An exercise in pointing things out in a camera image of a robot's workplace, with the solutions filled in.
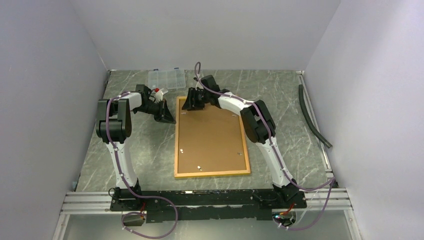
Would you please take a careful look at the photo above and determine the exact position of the aluminium rail frame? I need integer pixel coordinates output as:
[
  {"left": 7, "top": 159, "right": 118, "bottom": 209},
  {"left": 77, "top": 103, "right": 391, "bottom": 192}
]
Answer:
[{"left": 53, "top": 188, "right": 362, "bottom": 240}]

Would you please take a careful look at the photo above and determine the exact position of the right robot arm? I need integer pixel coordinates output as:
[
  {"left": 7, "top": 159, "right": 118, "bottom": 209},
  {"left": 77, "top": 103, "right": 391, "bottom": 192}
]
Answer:
[{"left": 181, "top": 75, "right": 299, "bottom": 208}]

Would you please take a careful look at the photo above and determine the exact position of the clear plastic organizer box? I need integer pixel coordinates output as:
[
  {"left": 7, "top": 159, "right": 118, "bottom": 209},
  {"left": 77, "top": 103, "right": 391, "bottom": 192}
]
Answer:
[{"left": 147, "top": 68, "right": 186, "bottom": 90}]

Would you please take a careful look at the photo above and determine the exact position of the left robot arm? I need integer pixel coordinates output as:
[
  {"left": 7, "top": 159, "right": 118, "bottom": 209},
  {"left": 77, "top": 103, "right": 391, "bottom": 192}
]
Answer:
[{"left": 95, "top": 84, "right": 176, "bottom": 210}]

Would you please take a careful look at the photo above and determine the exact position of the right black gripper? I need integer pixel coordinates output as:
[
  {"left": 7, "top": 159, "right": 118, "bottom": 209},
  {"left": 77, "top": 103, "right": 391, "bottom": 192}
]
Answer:
[{"left": 182, "top": 87, "right": 211, "bottom": 111}]

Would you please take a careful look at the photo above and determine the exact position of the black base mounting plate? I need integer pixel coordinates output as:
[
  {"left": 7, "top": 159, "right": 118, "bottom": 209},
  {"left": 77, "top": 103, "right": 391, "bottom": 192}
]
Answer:
[{"left": 109, "top": 188, "right": 307, "bottom": 223}]

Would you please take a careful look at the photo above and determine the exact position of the black corrugated hose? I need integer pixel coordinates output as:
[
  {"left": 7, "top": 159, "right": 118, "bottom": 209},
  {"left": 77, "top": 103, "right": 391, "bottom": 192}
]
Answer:
[{"left": 298, "top": 84, "right": 333, "bottom": 149}]

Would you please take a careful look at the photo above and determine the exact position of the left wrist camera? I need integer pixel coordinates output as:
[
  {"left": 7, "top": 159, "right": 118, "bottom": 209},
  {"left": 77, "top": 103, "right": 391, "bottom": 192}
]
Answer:
[{"left": 153, "top": 88, "right": 169, "bottom": 103}]

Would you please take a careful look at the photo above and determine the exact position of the yellow wooden picture frame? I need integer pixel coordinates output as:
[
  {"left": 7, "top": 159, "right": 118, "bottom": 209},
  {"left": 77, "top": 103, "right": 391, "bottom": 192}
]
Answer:
[{"left": 173, "top": 96, "right": 252, "bottom": 180}]

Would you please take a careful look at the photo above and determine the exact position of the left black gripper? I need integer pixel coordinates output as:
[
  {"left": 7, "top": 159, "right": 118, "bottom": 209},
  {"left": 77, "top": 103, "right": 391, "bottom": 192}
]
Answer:
[{"left": 134, "top": 99, "right": 177, "bottom": 124}]

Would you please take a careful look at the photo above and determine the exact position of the brown backing board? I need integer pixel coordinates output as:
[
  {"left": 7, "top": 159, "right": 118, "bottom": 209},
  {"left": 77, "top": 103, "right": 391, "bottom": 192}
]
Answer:
[{"left": 177, "top": 98, "right": 249, "bottom": 175}]

